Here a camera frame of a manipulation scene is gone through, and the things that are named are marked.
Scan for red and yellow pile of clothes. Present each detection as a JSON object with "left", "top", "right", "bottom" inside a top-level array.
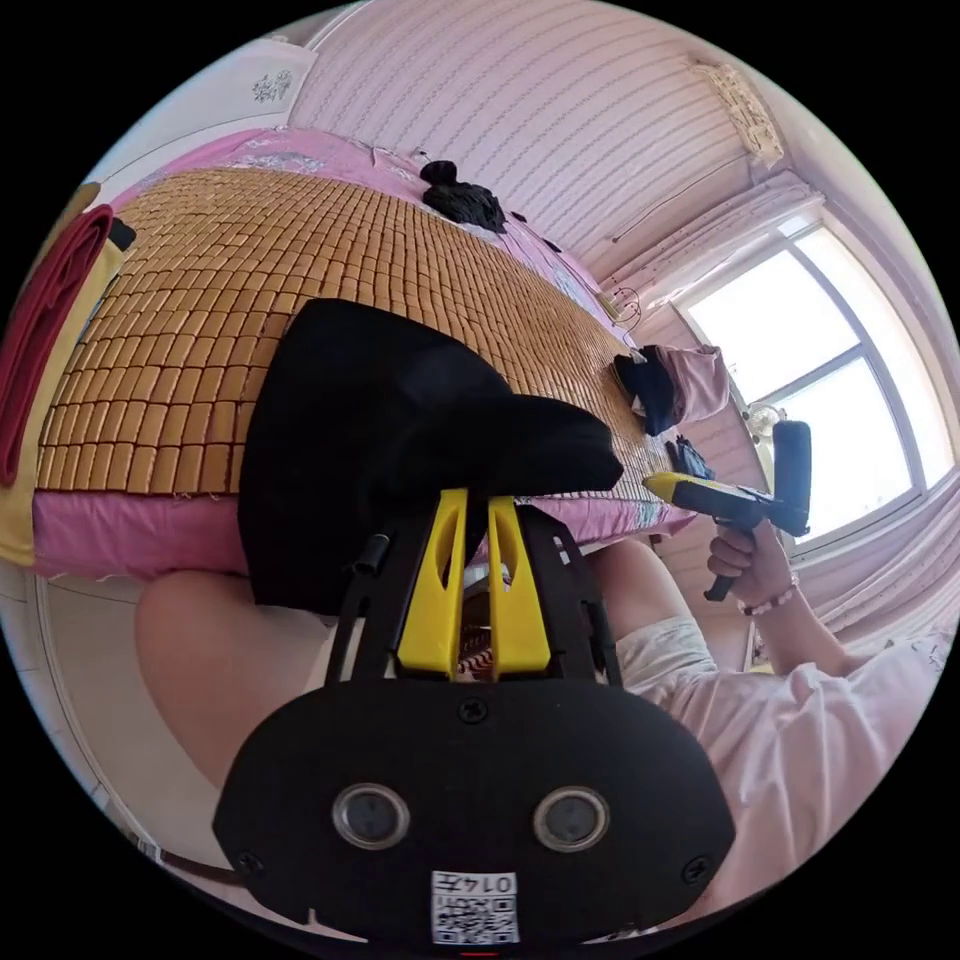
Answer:
[{"left": 0, "top": 183, "right": 140, "bottom": 568}]

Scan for small black garment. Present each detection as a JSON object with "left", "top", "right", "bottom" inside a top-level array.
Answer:
[{"left": 665, "top": 434, "right": 718, "bottom": 481}]

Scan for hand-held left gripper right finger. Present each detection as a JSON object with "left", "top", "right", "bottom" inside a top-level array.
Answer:
[{"left": 488, "top": 495, "right": 556, "bottom": 681}]

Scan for window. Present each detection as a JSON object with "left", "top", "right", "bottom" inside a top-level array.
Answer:
[{"left": 671, "top": 217, "right": 960, "bottom": 560}]

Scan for person's body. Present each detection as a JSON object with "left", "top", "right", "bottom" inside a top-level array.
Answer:
[{"left": 134, "top": 536, "right": 955, "bottom": 925}]

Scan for black long pants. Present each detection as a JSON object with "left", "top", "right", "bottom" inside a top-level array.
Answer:
[{"left": 238, "top": 298, "right": 626, "bottom": 610}]

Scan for black and pink pile of clothes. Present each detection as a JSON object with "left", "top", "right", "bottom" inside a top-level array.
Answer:
[{"left": 613, "top": 343, "right": 733, "bottom": 439}]

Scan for person's right hand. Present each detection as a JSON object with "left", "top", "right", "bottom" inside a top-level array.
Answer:
[{"left": 707, "top": 520, "right": 801, "bottom": 616}]

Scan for person's right forearm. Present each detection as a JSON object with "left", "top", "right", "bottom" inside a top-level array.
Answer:
[{"left": 738, "top": 581, "right": 868, "bottom": 678}]

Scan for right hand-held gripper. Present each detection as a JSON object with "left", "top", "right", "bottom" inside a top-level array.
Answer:
[{"left": 642, "top": 471, "right": 813, "bottom": 604}]

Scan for bed with woven mat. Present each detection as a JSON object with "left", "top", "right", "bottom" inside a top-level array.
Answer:
[{"left": 29, "top": 127, "right": 700, "bottom": 583}]

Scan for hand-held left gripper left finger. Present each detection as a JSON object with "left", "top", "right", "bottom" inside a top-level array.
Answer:
[{"left": 396, "top": 488, "right": 469, "bottom": 678}]

